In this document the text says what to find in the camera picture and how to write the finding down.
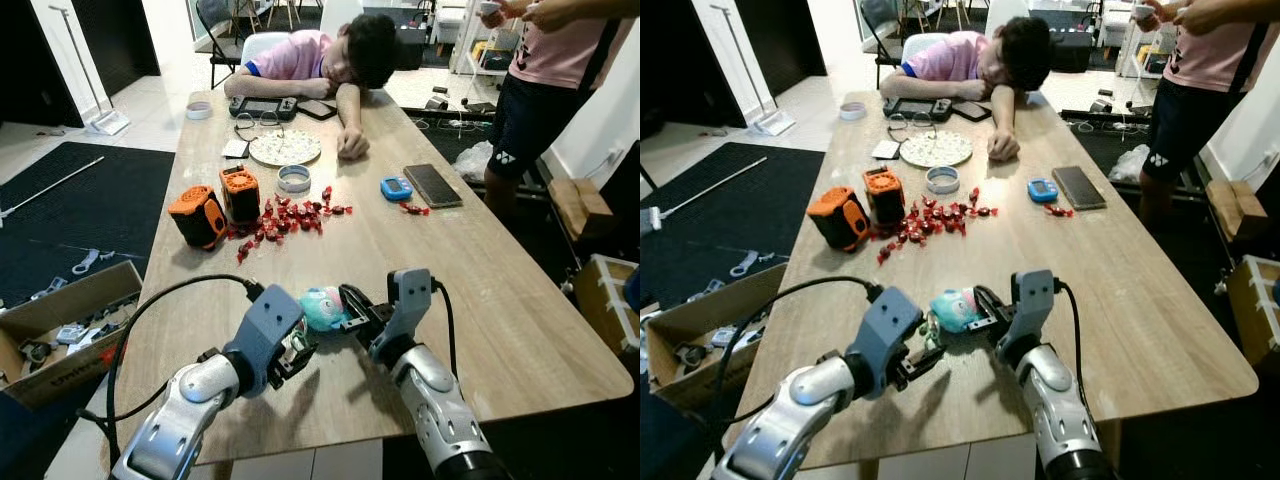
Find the teal plush keychain toy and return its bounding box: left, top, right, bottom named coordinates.
left=930, top=288, right=983, bottom=333
left=298, top=287, right=351, bottom=333

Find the red wrapped candies pile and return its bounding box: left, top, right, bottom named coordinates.
left=872, top=188, right=999, bottom=266
left=228, top=187, right=353, bottom=263

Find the orange black speaker box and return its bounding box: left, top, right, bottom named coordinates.
left=219, top=165, right=261, bottom=225
left=807, top=187, right=871, bottom=253
left=863, top=167, right=906, bottom=227
left=167, top=185, right=228, bottom=249

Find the round patterned white plate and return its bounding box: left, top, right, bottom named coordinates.
left=899, top=131, right=974, bottom=169
left=248, top=130, right=322, bottom=167

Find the white plastic bag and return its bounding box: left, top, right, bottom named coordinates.
left=1108, top=143, right=1151, bottom=184
left=455, top=140, right=494, bottom=183

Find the black handheld game console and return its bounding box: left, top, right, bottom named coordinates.
left=882, top=97, right=951, bottom=123
left=229, top=95, right=298, bottom=121

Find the open cardboard box with parts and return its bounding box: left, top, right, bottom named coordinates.
left=0, top=260, right=144, bottom=409
left=645, top=262, right=791, bottom=411

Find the black floor mat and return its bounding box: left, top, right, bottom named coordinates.
left=640, top=142, right=826, bottom=311
left=0, top=142, right=176, bottom=306

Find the cardboard box with white tape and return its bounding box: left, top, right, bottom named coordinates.
left=1225, top=255, right=1280, bottom=376
left=575, top=255, right=641, bottom=356

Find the small brown cardboard box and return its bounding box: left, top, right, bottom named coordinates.
left=548, top=178, right=613, bottom=241
left=1205, top=178, right=1269, bottom=241

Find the sleeping person in pink shirt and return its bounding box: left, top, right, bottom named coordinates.
left=880, top=15, right=1053, bottom=163
left=224, top=14, right=401, bottom=161

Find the white plastic chair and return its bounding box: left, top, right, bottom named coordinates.
left=900, top=33, right=951, bottom=66

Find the white long stick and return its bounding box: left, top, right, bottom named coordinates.
left=640, top=156, right=769, bottom=233
left=0, top=156, right=106, bottom=219

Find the white floor stand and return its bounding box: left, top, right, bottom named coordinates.
left=715, top=5, right=796, bottom=136
left=48, top=5, right=131, bottom=136

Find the white storage rack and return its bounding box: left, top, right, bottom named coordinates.
left=1115, top=0, right=1166, bottom=81
left=455, top=0, right=521, bottom=77

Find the standing person in black shorts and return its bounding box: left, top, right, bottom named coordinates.
left=1135, top=0, right=1280, bottom=226
left=478, top=0, right=641, bottom=216

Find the black folding chair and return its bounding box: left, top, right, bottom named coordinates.
left=858, top=0, right=906, bottom=89
left=195, top=0, right=251, bottom=89

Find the black door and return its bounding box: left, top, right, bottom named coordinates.
left=640, top=0, right=746, bottom=129
left=738, top=0, right=829, bottom=71
left=0, top=0, right=86, bottom=129
left=70, top=0, right=161, bottom=71

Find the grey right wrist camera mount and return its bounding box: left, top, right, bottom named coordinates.
left=385, top=268, right=434, bottom=351
left=1005, top=270, right=1058, bottom=351

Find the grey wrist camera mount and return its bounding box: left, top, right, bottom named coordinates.
left=385, top=268, right=434, bottom=351
left=1005, top=270, right=1058, bottom=351
left=845, top=287, right=923, bottom=401
left=222, top=285, right=306, bottom=398

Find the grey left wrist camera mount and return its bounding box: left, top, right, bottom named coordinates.
left=845, top=287, right=923, bottom=401
left=222, top=285, right=306, bottom=398

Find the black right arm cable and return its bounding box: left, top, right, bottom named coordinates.
left=430, top=280, right=459, bottom=351
left=1055, top=280, right=1086, bottom=351

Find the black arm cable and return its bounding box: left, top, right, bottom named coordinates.
left=1055, top=280, right=1086, bottom=351
left=105, top=275, right=266, bottom=463
left=712, top=276, right=886, bottom=443
left=430, top=280, right=459, bottom=351

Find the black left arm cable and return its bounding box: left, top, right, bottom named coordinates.
left=712, top=276, right=886, bottom=443
left=105, top=275, right=266, bottom=463

